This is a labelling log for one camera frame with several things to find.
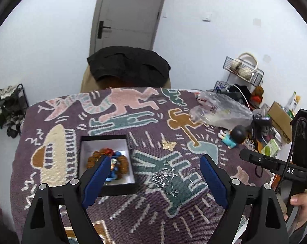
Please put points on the black-haired doll figure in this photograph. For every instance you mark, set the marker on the black-haired doll figure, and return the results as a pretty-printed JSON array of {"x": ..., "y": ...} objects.
[{"x": 236, "y": 136}]

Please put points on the wire wall basket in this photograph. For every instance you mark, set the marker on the wire wall basket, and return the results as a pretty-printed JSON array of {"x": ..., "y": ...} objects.
[{"x": 245, "y": 66}]

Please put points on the blue red charm bundle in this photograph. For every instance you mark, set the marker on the blue red charm bundle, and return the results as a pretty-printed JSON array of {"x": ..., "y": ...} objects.
[{"x": 115, "y": 173}]

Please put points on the red brown teddy bear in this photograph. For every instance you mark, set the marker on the red brown teddy bear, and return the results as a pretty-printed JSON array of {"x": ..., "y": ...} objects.
[{"x": 257, "y": 95}]

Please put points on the black jacket on chair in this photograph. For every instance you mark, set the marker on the black jacket on chair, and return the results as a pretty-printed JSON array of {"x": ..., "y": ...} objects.
[{"x": 123, "y": 66}]

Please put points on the patterned woven blanket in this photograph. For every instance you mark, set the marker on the patterned woven blanket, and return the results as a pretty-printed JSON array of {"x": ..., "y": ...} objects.
[{"x": 172, "y": 204}]

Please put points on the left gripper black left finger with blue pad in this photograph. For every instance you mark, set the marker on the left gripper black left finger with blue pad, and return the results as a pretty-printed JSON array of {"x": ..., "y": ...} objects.
[{"x": 44, "y": 223}]

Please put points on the person's right hand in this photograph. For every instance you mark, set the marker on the person's right hand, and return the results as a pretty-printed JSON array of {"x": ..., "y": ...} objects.
[{"x": 300, "y": 200}]

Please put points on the clear plastic bag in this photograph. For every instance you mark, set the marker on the clear plastic bag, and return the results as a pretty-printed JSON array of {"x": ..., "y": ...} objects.
[{"x": 219, "y": 110}]

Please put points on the cardboard box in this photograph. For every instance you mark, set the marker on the cardboard box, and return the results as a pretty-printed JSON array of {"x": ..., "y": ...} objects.
[{"x": 281, "y": 121}]

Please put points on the brown plush keychain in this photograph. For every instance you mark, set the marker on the brown plush keychain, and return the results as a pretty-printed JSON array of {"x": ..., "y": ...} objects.
[{"x": 124, "y": 164}]

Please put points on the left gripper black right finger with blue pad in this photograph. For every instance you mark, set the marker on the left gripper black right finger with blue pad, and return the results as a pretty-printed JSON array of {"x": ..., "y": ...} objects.
[{"x": 266, "y": 223}]

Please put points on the black jewelry box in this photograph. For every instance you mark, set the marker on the black jewelry box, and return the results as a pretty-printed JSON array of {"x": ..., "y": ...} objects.
[{"x": 96, "y": 183}]

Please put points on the gold butterfly hairpin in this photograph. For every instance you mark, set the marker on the gold butterfly hairpin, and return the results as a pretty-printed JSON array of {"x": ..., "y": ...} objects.
[{"x": 166, "y": 145}]

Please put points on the grey door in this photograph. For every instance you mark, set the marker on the grey door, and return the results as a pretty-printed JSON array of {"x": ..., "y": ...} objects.
[{"x": 130, "y": 23}]

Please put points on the black shoe rack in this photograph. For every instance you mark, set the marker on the black shoe rack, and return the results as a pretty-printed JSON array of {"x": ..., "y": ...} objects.
[{"x": 13, "y": 106}]

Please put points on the white light switch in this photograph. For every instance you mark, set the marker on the white light switch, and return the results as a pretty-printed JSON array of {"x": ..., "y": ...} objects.
[{"x": 207, "y": 17}]

